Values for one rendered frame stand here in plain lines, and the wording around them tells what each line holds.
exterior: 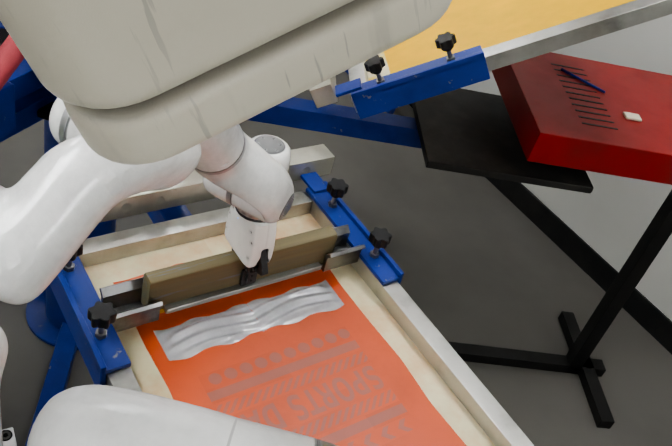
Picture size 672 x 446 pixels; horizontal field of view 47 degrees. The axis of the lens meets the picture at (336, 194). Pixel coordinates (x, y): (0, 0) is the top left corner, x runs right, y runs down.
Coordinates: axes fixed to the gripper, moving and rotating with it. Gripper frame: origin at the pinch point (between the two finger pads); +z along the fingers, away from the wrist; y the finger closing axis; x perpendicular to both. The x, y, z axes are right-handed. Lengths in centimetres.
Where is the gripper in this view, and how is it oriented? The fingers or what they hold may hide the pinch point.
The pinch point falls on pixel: (244, 268)
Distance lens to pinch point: 143.2
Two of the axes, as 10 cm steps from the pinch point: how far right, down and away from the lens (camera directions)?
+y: 5.2, 6.2, -5.8
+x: 8.2, -1.9, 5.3
